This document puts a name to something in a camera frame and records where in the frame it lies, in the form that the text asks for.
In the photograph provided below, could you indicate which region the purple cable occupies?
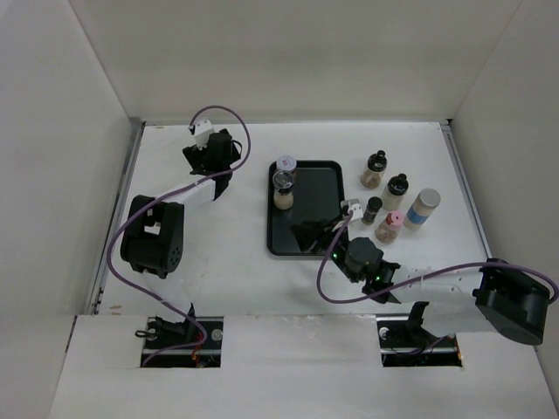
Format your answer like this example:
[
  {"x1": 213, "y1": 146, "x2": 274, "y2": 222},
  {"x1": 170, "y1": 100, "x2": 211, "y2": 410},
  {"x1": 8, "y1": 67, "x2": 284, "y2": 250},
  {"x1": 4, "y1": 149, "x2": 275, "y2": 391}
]
[
  {"x1": 107, "y1": 105, "x2": 252, "y2": 366},
  {"x1": 316, "y1": 213, "x2": 559, "y2": 303}
]

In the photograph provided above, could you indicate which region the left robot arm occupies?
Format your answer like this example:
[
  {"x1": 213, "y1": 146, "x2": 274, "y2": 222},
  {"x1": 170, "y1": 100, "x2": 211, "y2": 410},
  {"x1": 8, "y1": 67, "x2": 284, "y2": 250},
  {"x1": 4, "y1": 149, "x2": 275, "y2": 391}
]
[{"x1": 120, "y1": 120, "x2": 242, "y2": 318}]

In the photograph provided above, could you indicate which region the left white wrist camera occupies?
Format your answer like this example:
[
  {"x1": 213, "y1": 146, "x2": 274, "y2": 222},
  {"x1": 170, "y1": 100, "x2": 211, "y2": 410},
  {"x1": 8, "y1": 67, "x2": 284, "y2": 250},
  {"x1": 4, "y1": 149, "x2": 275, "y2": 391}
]
[{"x1": 189, "y1": 119, "x2": 215, "y2": 150}]

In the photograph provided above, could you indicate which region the right aluminium table rail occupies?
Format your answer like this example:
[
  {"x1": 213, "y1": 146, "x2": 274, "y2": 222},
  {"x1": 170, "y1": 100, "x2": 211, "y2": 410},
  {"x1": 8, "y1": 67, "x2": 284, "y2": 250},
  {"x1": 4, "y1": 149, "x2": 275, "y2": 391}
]
[{"x1": 439, "y1": 120, "x2": 493, "y2": 259}]

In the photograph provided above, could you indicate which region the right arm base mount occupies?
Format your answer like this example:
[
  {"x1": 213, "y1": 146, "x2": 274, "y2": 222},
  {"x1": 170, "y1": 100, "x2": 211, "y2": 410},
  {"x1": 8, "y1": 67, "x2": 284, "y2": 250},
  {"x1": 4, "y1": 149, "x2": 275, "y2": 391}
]
[{"x1": 376, "y1": 302, "x2": 462, "y2": 367}]

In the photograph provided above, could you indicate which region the blue label grey cap jar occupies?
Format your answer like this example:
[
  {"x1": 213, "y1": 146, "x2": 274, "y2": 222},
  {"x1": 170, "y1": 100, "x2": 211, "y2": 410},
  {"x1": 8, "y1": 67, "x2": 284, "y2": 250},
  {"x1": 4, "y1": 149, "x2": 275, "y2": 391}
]
[{"x1": 404, "y1": 188, "x2": 441, "y2": 231}]

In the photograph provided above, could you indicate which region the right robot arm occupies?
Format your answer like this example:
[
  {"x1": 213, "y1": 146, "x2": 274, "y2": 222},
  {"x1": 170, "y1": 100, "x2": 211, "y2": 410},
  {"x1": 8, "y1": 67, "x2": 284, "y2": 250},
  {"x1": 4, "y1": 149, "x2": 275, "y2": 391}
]
[{"x1": 290, "y1": 214, "x2": 558, "y2": 346}]

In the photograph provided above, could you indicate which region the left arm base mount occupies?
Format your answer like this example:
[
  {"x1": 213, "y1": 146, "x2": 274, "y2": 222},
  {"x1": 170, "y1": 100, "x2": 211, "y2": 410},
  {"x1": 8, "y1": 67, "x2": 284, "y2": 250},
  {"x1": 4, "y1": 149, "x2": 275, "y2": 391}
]
[{"x1": 135, "y1": 307, "x2": 224, "y2": 368}]

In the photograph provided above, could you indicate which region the clear cap salt grinder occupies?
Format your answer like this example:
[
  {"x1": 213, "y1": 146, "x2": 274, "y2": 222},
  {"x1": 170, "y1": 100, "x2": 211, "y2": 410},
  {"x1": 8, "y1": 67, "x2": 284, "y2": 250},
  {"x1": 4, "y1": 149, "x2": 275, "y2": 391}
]
[{"x1": 272, "y1": 170, "x2": 294, "y2": 210}]

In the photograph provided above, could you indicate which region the left aluminium table rail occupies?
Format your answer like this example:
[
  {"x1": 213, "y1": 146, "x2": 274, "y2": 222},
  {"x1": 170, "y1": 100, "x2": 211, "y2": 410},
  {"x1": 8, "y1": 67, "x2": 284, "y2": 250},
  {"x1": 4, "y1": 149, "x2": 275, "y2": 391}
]
[{"x1": 85, "y1": 117, "x2": 145, "y2": 314}]

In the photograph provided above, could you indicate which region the pink cap spice shaker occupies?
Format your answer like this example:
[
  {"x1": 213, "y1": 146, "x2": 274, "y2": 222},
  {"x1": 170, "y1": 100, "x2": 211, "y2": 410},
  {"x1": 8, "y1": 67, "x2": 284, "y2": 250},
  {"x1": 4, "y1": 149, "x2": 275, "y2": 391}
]
[{"x1": 375, "y1": 210, "x2": 404, "y2": 244}]

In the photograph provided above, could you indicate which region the aluminium table rail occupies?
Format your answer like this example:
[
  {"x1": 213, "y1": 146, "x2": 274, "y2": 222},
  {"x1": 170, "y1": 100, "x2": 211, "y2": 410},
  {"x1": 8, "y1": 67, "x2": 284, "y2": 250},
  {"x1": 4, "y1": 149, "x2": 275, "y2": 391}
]
[
  {"x1": 439, "y1": 120, "x2": 493, "y2": 259},
  {"x1": 85, "y1": 117, "x2": 145, "y2": 314}
]

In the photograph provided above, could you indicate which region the black rectangular tray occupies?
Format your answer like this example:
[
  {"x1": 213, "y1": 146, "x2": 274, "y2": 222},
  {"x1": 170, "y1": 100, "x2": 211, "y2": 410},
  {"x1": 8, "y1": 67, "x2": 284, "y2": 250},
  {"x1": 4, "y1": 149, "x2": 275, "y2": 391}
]
[{"x1": 266, "y1": 160, "x2": 345, "y2": 258}]

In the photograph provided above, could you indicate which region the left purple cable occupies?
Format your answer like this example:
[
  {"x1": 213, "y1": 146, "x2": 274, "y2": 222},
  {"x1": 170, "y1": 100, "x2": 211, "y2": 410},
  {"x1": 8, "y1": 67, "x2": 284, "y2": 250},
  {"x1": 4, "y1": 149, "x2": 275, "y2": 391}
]
[{"x1": 107, "y1": 105, "x2": 252, "y2": 366}]

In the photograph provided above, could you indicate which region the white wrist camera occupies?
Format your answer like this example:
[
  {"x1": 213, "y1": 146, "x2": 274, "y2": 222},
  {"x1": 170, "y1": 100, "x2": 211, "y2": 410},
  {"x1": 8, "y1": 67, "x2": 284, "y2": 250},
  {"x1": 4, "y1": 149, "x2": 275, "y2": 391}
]
[
  {"x1": 189, "y1": 119, "x2": 215, "y2": 150},
  {"x1": 341, "y1": 199, "x2": 363, "y2": 223}
]

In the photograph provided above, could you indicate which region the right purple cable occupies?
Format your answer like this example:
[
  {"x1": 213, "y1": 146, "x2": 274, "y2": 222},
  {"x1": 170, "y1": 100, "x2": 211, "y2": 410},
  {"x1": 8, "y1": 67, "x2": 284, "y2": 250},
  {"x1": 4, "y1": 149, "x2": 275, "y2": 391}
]
[{"x1": 316, "y1": 213, "x2": 559, "y2": 303}]

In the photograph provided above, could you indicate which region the small dark pepper bottle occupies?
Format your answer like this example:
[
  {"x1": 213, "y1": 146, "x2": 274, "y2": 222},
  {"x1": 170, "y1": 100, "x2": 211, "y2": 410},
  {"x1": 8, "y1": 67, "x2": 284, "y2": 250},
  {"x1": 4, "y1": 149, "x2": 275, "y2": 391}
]
[{"x1": 362, "y1": 196, "x2": 383, "y2": 225}]

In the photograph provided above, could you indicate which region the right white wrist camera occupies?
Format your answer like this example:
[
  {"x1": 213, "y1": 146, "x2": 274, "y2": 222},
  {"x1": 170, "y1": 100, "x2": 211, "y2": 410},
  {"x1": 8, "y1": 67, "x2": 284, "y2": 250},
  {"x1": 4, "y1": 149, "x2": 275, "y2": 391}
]
[{"x1": 341, "y1": 199, "x2": 363, "y2": 223}]

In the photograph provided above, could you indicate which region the black cap white spice bottle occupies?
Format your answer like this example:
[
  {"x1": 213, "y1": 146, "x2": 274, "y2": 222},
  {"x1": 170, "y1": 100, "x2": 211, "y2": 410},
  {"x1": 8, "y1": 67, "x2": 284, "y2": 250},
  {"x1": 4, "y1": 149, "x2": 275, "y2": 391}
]
[{"x1": 382, "y1": 173, "x2": 409, "y2": 211}]

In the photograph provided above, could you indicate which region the black cap brown spice bottle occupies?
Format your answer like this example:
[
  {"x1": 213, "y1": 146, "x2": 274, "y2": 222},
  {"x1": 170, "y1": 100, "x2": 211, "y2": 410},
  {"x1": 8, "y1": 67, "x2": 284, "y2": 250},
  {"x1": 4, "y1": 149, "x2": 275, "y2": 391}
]
[{"x1": 361, "y1": 150, "x2": 388, "y2": 189}]

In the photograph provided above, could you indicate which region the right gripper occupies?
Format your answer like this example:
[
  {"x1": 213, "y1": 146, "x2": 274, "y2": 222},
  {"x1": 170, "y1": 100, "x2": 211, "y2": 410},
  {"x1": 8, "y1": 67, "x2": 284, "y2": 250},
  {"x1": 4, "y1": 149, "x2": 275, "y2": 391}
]
[{"x1": 290, "y1": 214, "x2": 360, "y2": 283}]

